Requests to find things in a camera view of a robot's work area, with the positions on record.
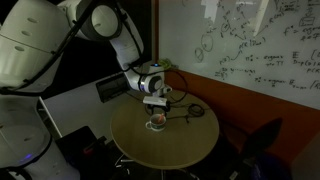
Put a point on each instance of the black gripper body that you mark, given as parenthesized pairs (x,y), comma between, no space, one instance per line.
(158,107)

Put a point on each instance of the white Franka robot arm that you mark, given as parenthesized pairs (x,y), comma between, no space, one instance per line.
(26,43)

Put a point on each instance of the white ceramic cup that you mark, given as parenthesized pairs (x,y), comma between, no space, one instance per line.
(154,126)

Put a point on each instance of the round wooden table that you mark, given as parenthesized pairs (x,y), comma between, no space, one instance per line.
(140,146)

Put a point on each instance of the green crumpled object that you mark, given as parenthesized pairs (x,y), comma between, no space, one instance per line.
(166,64)

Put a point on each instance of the black tablet screen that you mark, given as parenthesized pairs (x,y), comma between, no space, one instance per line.
(111,88)

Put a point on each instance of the small red item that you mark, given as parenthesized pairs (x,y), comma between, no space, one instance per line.
(88,150)

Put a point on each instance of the black floor box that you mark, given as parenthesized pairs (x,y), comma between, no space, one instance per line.
(75,146)

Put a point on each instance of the black chair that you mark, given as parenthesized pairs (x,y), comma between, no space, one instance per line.
(263,138)

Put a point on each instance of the dark blue bag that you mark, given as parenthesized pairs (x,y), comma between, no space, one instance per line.
(270,166)

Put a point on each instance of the whiteboard with writing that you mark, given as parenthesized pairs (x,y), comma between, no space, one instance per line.
(266,43)

